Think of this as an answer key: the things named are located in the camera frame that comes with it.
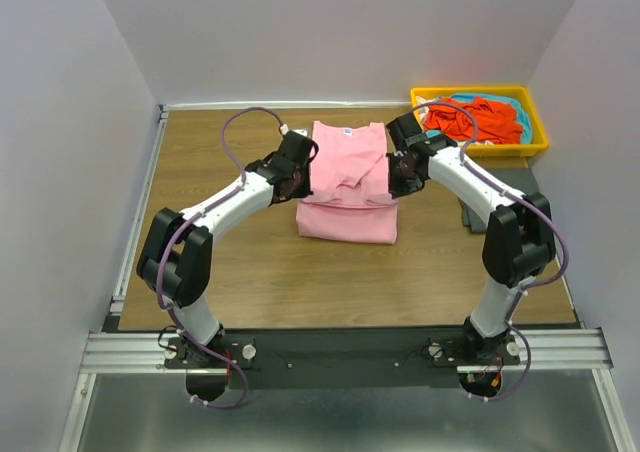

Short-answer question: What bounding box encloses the pink t-shirt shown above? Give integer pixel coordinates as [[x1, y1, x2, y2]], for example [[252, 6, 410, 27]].
[[296, 121, 398, 244]]

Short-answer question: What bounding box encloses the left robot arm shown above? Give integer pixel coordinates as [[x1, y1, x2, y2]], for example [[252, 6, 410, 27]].
[[136, 131, 319, 367]]

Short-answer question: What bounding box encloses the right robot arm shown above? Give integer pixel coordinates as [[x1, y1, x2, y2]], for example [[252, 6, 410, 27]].
[[386, 113, 556, 364]]

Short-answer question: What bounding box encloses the white cloth in bin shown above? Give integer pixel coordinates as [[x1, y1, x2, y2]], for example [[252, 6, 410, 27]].
[[414, 96, 436, 125]]

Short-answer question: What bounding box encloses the orange t-shirt in bin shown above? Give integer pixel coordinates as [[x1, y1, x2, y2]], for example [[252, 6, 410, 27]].
[[423, 97, 524, 145]]

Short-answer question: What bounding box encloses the folded dark grey t-shirt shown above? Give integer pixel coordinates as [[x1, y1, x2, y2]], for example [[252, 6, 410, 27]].
[[459, 168, 540, 234]]

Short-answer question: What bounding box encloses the blue t-shirt in bin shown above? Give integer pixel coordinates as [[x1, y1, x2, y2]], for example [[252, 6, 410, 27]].
[[423, 93, 533, 145]]

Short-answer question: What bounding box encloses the yellow plastic bin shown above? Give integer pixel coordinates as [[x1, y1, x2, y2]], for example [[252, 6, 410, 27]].
[[410, 84, 549, 157]]

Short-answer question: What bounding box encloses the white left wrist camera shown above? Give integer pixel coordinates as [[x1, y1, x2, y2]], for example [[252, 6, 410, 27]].
[[279, 123, 309, 137]]

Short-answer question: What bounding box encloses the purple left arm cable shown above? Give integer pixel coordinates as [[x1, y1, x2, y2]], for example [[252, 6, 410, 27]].
[[155, 106, 291, 410]]

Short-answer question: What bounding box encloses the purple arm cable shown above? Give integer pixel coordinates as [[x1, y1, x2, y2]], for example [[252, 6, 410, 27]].
[[155, 106, 291, 410], [407, 102, 569, 403]]

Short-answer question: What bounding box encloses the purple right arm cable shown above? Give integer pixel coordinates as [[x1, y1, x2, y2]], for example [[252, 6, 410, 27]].
[[407, 102, 569, 403]]

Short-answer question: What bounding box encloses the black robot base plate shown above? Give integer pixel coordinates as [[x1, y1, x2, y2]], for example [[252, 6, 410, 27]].
[[158, 326, 521, 404]]

